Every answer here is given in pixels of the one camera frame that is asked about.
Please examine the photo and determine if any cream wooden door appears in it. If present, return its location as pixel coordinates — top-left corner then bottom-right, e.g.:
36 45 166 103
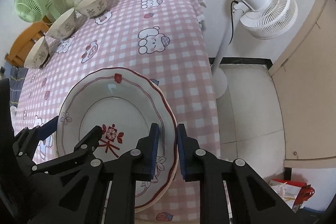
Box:
268 0 336 169

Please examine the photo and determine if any grey floral ceramic bowl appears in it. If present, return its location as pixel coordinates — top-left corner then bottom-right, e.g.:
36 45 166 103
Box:
47 8 77 39
24 36 49 69
75 0 111 17

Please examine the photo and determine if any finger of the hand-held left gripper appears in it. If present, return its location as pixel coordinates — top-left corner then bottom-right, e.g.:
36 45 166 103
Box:
30 126 103 175
13 116 59 172

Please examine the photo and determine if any white standing fan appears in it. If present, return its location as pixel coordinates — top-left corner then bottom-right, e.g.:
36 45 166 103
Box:
211 0 298 98

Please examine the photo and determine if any black fan cable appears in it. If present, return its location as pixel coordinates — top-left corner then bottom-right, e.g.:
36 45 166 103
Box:
229 0 239 45

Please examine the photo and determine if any pink checked tablecloth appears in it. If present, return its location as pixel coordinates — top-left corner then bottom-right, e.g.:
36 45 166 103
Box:
12 0 221 222

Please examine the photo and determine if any red and white paper bag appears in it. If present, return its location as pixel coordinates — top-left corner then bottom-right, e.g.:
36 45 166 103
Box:
269 178 315 212

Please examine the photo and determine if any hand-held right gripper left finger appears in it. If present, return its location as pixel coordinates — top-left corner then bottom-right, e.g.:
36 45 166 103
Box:
50 122 160 224

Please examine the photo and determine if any white red-rimmed plate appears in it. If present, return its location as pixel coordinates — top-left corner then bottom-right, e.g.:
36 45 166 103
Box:
56 67 179 210

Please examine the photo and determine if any green desk fan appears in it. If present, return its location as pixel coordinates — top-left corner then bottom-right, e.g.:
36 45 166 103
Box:
14 0 63 24

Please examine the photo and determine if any dark striped bedding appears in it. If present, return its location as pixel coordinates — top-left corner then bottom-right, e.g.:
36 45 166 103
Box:
3 65 28 106

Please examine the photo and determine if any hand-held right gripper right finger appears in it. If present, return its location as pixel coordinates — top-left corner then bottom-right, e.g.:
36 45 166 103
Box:
177 123 300 224

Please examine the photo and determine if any wooden chair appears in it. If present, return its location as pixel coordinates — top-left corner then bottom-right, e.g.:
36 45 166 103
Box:
5 22 50 67

